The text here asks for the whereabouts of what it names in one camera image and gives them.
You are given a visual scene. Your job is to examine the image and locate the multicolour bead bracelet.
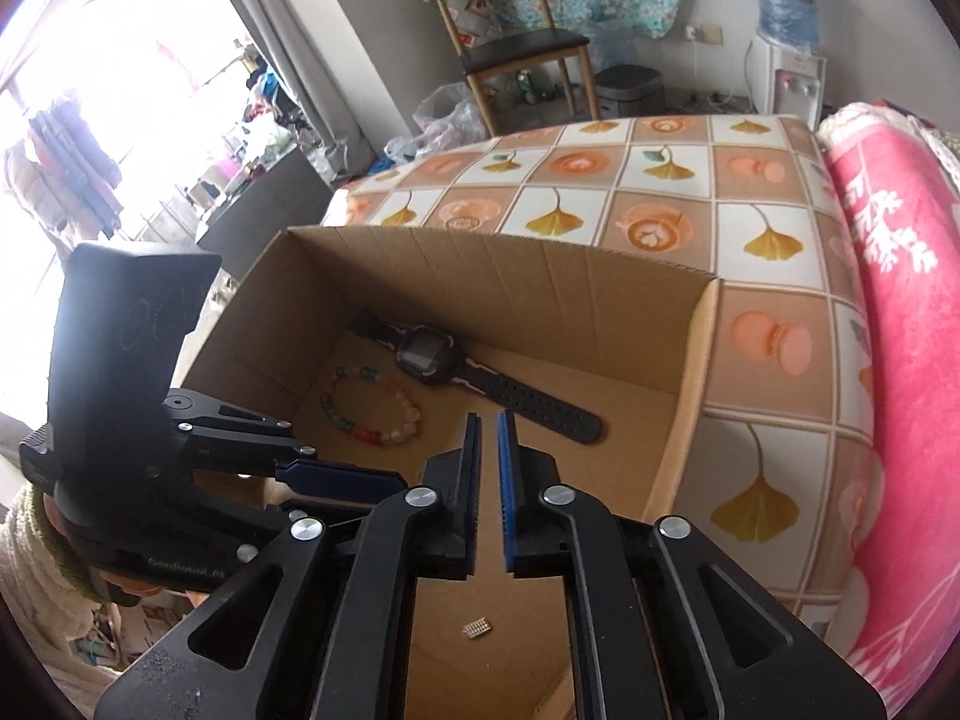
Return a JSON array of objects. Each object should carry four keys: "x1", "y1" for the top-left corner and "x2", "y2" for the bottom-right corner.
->
[{"x1": 319, "y1": 364, "x2": 424, "y2": 447}]

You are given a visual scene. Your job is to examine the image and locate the pink strap smartwatch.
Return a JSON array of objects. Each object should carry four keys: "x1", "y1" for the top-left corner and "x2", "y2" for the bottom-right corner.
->
[{"x1": 350, "y1": 310, "x2": 604, "y2": 445}]

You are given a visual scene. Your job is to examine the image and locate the rhinestone bar earring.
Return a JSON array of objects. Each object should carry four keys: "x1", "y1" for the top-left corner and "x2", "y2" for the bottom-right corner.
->
[{"x1": 462, "y1": 616, "x2": 493, "y2": 640}]

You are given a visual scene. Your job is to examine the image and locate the person left hand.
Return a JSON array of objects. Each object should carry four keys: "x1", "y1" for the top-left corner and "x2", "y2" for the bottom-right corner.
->
[{"x1": 43, "y1": 494, "x2": 164, "y2": 601}]

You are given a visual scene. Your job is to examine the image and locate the brown cardboard box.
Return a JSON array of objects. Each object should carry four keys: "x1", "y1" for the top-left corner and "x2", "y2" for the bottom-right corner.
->
[{"x1": 185, "y1": 226, "x2": 721, "y2": 718}]

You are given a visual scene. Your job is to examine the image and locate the dark grey cabinet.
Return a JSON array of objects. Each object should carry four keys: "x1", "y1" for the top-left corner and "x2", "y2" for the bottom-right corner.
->
[{"x1": 197, "y1": 149, "x2": 334, "y2": 281}]

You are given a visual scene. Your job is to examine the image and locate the patterned tablecloth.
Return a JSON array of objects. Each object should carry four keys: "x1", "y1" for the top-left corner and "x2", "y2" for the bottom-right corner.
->
[{"x1": 324, "y1": 114, "x2": 878, "y2": 652}]

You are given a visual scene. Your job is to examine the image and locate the grey curtain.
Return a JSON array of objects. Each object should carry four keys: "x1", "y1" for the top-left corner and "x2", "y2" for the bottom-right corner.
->
[{"x1": 229, "y1": 0, "x2": 376, "y2": 184}]

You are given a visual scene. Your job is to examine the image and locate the white plastic bag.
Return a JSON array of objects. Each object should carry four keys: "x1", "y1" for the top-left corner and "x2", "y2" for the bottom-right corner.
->
[{"x1": 384, "y1": 83, "x2": 488, "y2": 164}]

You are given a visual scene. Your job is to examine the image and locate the wooden chair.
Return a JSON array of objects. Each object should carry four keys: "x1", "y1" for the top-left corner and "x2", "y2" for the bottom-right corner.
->
[{"x1": 423, "y1": 0, "x2": 602, "y2": 137}]

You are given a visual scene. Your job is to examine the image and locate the pink floral blanket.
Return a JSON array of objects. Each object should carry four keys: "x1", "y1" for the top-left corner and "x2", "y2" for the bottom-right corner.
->
[{"x1": 817, "y1": 101, "x2": 958, "y2": 718}]

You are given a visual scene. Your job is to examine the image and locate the white water dispenser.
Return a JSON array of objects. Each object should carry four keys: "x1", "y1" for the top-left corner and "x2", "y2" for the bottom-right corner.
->
[{"x1": 745, "y1": 32, "x2": 827, "y2": 130}]

